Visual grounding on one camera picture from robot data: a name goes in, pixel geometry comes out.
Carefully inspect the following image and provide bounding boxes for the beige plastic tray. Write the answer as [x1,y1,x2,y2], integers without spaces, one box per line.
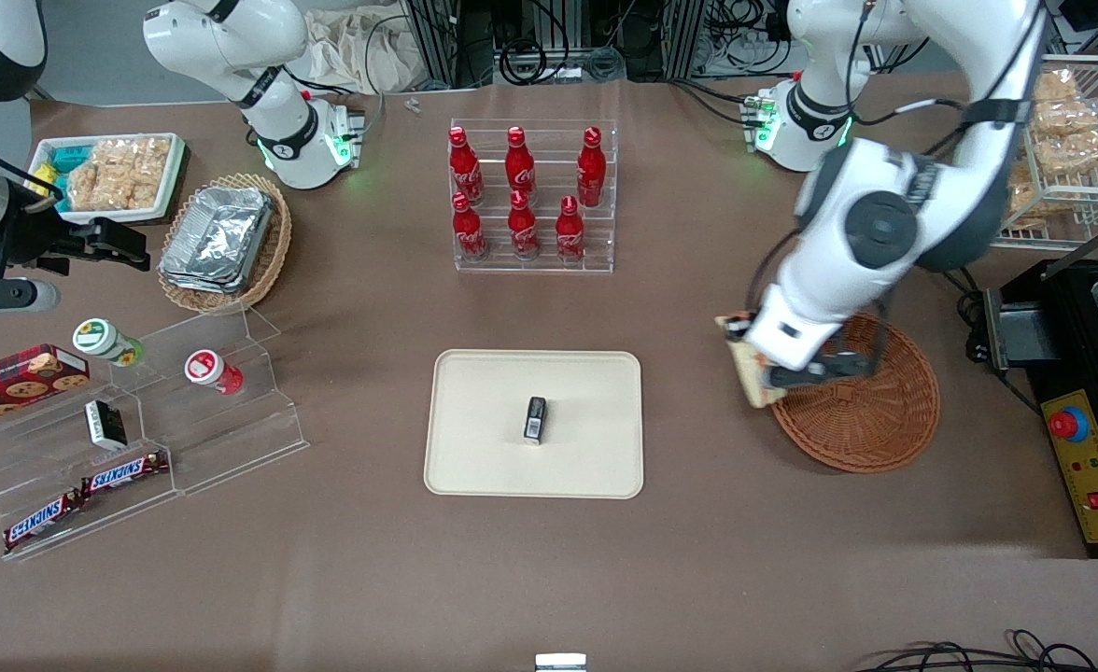
[424,349,645,500]

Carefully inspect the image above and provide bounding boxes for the red cola bottle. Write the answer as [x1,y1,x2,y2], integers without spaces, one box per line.
[505,126,538,199]
[448,126,486,206]
[451,191,490,263]
[508,189,542,260]
[555,195,588,263]
[576,126,608,208]

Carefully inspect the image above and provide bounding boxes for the aluminium foil tray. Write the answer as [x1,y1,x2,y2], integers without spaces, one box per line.
[158,186,275,296]

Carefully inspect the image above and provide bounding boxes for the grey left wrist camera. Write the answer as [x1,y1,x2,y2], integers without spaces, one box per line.
[792,352,880,385]

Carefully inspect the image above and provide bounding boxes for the clear bag of rice crackers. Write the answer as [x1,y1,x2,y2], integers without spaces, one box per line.
[1037,131,1098,175]
[1034,97,1098,137]
[64,136,173,212]
[1006,173,1048,231]
[1034,69,1079,103]

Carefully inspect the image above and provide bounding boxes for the white rectangular dish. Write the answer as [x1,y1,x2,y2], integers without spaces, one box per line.
[28,133,187,226]

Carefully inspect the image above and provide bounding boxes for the aluminium frame rack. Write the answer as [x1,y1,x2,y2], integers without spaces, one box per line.
[403,0,711,91]

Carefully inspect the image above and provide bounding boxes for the clear acrylic step shelf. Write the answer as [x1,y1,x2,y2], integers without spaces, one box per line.
[0,305,311,563]

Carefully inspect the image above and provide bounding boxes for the Snickers chocolate bar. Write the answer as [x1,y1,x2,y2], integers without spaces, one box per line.
[2,489,86,553]
[79,451,171,497]

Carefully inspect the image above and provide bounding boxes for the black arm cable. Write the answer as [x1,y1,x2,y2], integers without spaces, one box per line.
[843,0,1050,160]

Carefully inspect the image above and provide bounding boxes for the black and white carton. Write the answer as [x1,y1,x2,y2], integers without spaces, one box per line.
[84,399,129,452]

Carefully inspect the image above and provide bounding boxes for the triangular sandwich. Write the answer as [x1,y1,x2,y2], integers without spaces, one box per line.
[715,313,790,410]

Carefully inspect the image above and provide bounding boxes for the clear acrylic bottle rack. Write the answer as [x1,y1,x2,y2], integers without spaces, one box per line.
[449,118,621,275]

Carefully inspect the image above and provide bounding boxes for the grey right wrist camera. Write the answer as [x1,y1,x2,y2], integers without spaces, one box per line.
[0,277,62,316]

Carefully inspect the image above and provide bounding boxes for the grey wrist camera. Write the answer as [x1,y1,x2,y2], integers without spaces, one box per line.
[792,352,880,385]
[0,277,62,316]

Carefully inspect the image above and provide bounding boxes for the red cookie box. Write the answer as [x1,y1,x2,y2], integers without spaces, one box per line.
[0,343,92,433]

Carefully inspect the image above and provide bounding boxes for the black base cables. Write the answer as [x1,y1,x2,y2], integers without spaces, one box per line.
[669,77,757,129]

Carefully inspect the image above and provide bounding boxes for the red lid cup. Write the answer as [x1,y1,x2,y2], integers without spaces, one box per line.
[184,349,245,396]

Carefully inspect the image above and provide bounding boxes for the black floor cables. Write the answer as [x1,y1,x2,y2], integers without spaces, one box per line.
[855,629,1098,672]

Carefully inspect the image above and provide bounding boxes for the brown wicker basket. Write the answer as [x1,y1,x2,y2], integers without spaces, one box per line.
[770,312,941,475]

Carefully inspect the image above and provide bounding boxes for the beige cloth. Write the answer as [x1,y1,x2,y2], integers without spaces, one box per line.
[302,7,429,95]

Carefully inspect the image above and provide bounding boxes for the yellow emergency stop box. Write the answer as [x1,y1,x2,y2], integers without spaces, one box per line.
[1040,389,1098,546]

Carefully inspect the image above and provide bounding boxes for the black appliance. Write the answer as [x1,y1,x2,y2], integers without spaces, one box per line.
[967,257,1098,561]

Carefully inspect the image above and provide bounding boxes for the light wicker basket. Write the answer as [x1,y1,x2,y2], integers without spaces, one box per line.
[157,172,294,315]

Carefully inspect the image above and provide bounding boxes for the green sunflower lid cup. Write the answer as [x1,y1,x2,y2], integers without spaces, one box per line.
[72,317,145,368]

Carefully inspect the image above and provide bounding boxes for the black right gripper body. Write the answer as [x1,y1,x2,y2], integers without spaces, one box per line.
[0,213,95,274]

